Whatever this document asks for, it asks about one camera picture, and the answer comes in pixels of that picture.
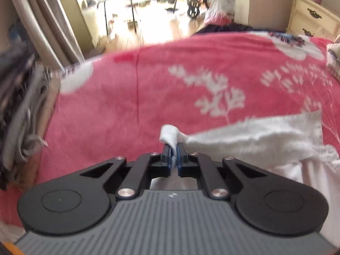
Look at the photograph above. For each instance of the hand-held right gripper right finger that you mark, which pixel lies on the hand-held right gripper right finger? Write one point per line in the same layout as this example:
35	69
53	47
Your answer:
181	162

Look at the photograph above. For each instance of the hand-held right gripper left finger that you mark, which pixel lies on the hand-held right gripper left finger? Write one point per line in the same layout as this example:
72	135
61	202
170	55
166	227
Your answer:
168	162

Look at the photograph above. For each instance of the white shirt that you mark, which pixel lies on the white shirt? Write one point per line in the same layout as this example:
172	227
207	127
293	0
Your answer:
252	138

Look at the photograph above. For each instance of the stack of folded clothes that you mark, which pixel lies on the stack of folded clothes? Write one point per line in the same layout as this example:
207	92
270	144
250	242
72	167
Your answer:
24	111

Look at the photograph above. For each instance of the red floral blanket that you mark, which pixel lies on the red floral blanket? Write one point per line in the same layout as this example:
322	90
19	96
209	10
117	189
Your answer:
159	93

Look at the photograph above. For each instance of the black cloth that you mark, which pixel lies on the black cloth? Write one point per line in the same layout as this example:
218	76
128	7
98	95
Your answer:
225	28

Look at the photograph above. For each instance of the clear plastic bag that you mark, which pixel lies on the clear plastic bag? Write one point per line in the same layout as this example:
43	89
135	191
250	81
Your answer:
220	10

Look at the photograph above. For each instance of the beige curtain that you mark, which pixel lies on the beige curtain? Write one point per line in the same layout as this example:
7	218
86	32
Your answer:
45	18

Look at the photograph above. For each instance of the cream nightstand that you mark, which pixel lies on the cream nightstand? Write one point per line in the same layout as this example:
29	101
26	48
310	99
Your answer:
305	18

